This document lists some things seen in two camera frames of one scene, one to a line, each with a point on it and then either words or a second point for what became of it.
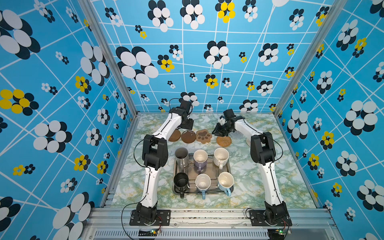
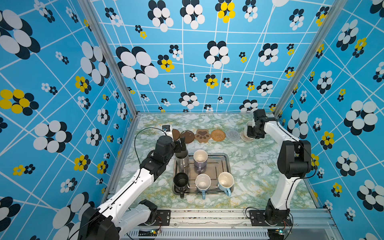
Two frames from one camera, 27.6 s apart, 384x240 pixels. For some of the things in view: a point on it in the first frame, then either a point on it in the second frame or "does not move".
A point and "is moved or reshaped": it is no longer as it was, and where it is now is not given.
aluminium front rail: (314, 224) does not move
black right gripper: (217, 131) to (250, 135)
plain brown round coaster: (175, 136) does not move
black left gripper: (189, 126) to (178, 148)
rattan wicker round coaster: (224, 141) is moved or reshaped
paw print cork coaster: (203, 136) does not move
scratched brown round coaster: (188, 136) does not move
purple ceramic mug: (200, 159) does not move
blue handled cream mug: (225, 180) does not move
